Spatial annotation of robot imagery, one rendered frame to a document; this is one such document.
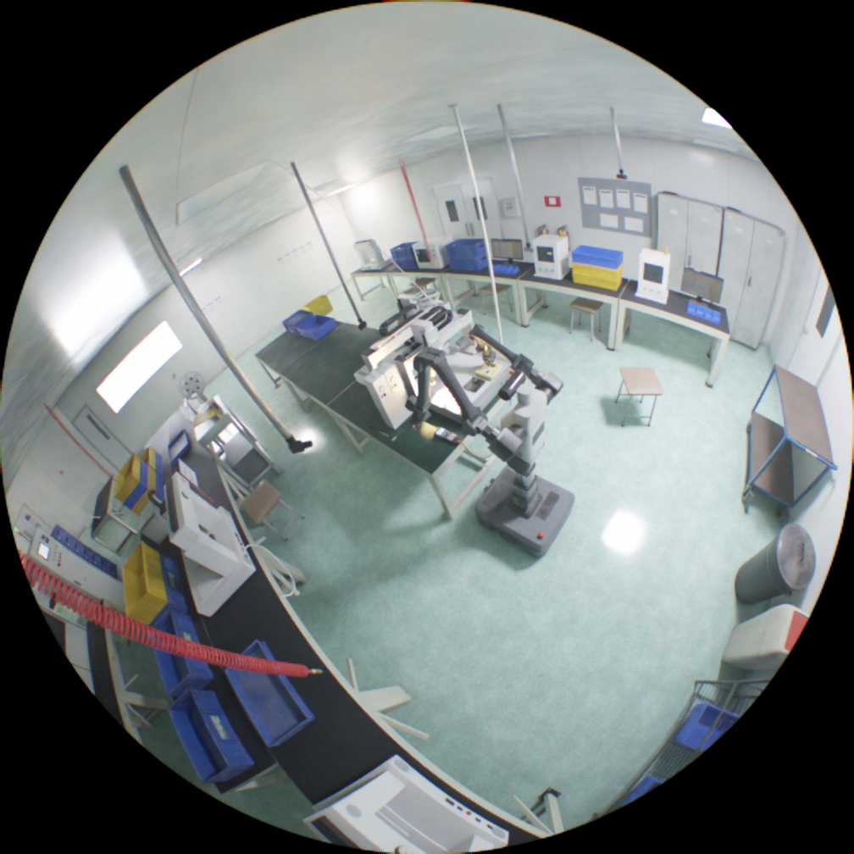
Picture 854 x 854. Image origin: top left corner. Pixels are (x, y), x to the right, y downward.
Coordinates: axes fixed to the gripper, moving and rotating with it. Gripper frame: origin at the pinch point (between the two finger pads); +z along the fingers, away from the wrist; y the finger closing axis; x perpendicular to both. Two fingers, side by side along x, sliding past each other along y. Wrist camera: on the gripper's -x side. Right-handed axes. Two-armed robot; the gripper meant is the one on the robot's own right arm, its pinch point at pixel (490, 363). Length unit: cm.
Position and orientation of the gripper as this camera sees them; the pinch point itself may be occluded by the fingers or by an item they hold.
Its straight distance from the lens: 238.9
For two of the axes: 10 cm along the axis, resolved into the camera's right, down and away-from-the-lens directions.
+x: 7.1, 3.6, -6.1
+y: -6.6, 6.6, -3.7
